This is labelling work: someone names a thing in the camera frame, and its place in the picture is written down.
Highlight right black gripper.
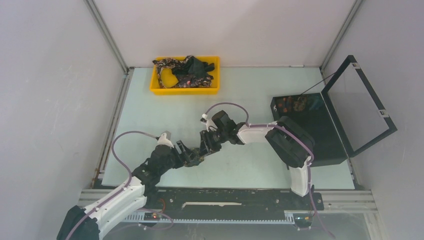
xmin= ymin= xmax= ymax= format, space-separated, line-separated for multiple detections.
xmin=197 ymin=129 xmax=228 ymax=159

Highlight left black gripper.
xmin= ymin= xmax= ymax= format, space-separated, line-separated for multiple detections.
xmin=159 ymin=140 xmax=197 ymax=175

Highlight navy gold floral tie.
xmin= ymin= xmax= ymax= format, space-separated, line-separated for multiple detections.
xmin=184 ymin=147 xmax=205 ymax=167

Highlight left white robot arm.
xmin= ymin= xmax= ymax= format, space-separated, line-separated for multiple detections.
xmin=56 ymin=141 xmax=202 ymax=240

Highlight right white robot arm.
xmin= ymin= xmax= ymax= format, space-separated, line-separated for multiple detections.
xmin=198 ymin=110 xmax=315 ymax=209

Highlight rolled ties in box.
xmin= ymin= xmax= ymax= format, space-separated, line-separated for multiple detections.
xmin=275 ymin=95 xmax=308 ymax=114

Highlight black pink floral tie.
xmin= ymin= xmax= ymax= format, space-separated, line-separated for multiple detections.
xmin=152 ymin=56 xmax=214 ymax=89

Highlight dark green tie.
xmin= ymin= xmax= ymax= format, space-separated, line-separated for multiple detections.
xmin=171 ymin=55 xmax=215 ymax=79

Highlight yellow plastic bin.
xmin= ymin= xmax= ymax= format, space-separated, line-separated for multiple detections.
xmin=149 ymin=55 xmax=220 ymax=95

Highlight black storage box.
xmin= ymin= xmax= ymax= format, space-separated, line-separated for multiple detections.
xmin=270 ymin=93 xmax=348 ymax=167

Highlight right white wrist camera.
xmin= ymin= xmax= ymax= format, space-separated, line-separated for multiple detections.
xmin=200 ymin=113 xmax=218 ymax=132

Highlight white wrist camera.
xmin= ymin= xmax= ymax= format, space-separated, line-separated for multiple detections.
xmin=156 ymin=131 xmax=174 ymax=148
xmin=200 ymin=113 xmax=218 ymax=132

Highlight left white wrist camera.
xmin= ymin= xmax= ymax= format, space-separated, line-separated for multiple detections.
xmin=156 ymin=131 xmax=174 ymax=148

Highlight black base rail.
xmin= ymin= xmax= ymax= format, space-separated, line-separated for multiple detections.
xmin=145 ymin=187 xmax=325 ymax=222

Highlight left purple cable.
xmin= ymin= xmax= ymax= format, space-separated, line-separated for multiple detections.
xmin=64 ymin=130 xmax=175 ymax=240

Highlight black box lid frame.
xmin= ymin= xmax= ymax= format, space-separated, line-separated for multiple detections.
xmin=321 ymin=55 xmax=398 ymax=158

